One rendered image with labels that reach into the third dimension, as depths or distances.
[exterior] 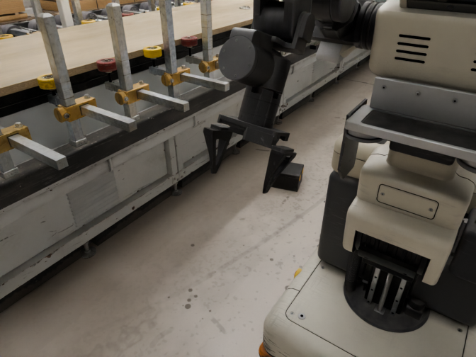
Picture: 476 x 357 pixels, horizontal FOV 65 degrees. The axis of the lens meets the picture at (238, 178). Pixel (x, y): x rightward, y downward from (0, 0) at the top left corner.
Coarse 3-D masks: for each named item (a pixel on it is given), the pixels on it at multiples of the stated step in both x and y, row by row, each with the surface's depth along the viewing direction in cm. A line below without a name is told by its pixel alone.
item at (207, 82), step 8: (152, 72) 170; (160, 72) 168; (184, 72) 163; (184, 80) 161; (192, 80) 159; (200, 80) 156; (208, 80) 154; (216, 80) 154; (216, 88) 153; (224, 88) 151
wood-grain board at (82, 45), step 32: (224, 0) 298; (64, 32) 197; (96, 32) 197; (128, 32) 197; (160, 32) 197; (192, 32) 197; (0, 64) 146; (32, 64) 146; (96, 64) 150; (0, 96) 124
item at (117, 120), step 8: (48, 96) 135; (56, 96) 134; (56, 104) 134; (88, 104) 127; (88, 112) 125; (96, 112) 122; (104, 112) 122; (104, 120) 121; (112, 120) 119; (120, 120) 116; (128, 120) 116; (120, 128) 118; (128, 128) 115; (136, 128) 118
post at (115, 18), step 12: (108, 12) 127; (120, 12) 128; (120, 24) 130; (120, 36) 131; (120, 48) 133; (120, 60) 135; (120, 72) 138; (120, 84) 141; (132, 84) 142; (132, 108) 146
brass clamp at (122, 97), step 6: (138, 84) 148; (144, 84) 148; (120, 90) 142; (132, 90) 142; (138, 90) 145; (120, 96) 140; (126, 96) 141; (132, 96) 143; (120, 102) 142; (126, 102) 142; (132, 102) 144
